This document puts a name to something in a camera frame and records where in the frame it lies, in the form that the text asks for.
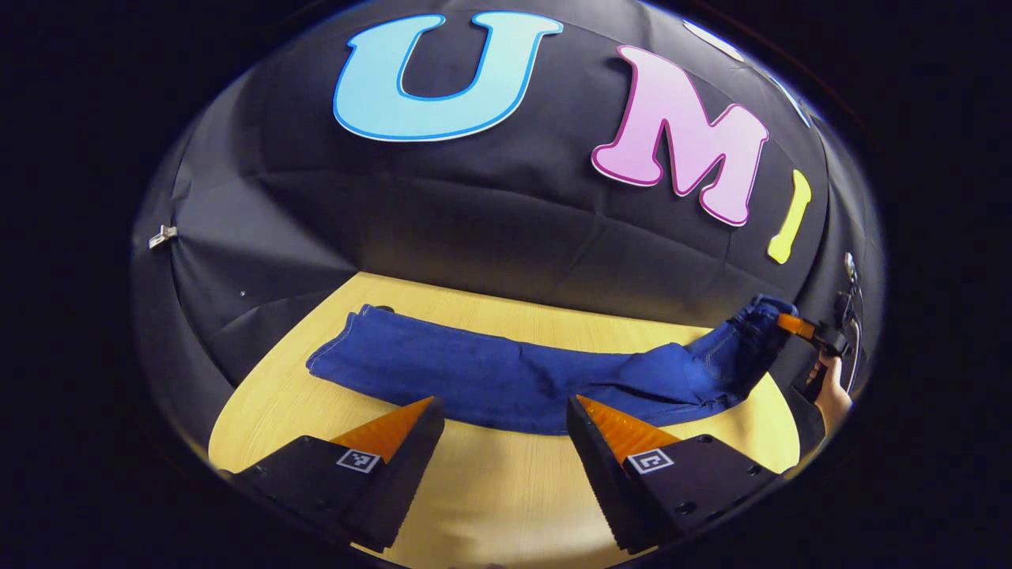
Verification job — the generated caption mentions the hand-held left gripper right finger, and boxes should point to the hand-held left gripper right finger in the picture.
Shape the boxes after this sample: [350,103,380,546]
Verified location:
[566,394,785,556]

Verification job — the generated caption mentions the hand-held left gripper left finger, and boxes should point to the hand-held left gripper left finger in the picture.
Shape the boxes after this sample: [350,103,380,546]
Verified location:
[215,395,446,554]

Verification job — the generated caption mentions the blue jeans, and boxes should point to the blue jeans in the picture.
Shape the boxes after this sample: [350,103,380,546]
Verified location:
[306,294,799,435]

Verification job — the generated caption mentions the black backdrop cloth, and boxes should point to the black backdrop cloth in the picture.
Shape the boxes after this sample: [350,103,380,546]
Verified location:
[130,0,885,467]

